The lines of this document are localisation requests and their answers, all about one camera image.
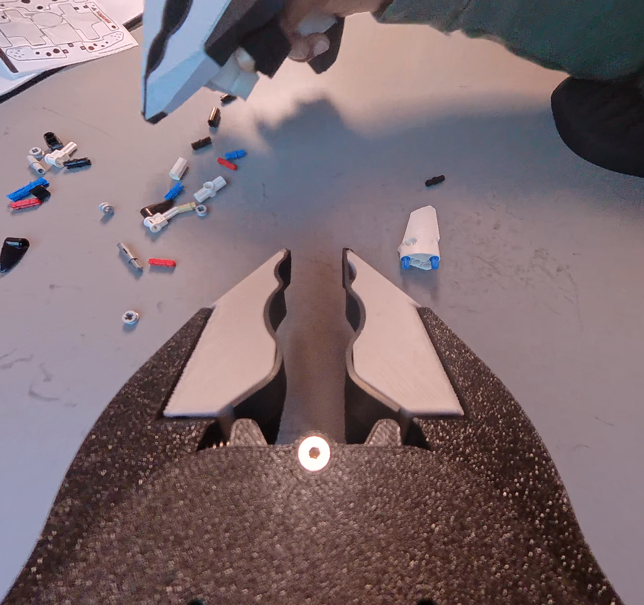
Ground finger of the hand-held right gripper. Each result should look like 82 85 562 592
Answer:
142 0 194 118
145 0 248 124

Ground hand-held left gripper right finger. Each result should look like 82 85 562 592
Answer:
342 248 465 442

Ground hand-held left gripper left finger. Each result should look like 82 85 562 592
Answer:
163 249 292 442

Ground white lego panel piece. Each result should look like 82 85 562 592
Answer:
397 206 442 271

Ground scattered small lego pieces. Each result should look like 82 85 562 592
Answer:
0 93 248 326

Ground sticker sheet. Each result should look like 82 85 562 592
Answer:
0 0 139 95

